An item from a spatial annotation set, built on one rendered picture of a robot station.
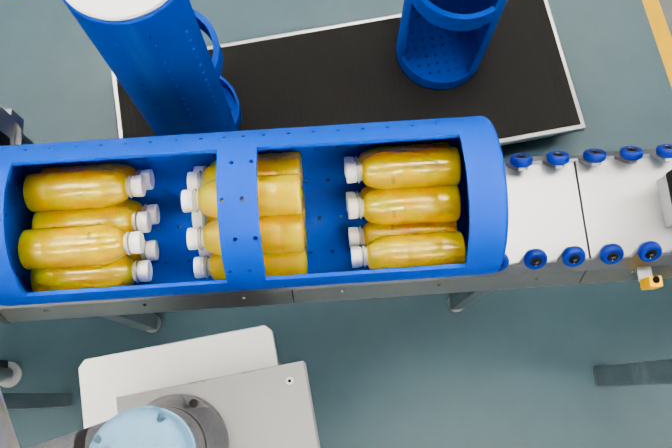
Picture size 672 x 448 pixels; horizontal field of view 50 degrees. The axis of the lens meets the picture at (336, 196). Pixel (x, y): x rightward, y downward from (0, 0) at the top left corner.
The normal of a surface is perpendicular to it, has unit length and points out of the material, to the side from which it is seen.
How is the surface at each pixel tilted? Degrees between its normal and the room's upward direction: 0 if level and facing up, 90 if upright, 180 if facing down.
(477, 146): 20
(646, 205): 0
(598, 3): 0
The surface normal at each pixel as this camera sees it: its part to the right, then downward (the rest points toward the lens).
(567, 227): 0.00, -0.26
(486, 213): 0.03, 0.20
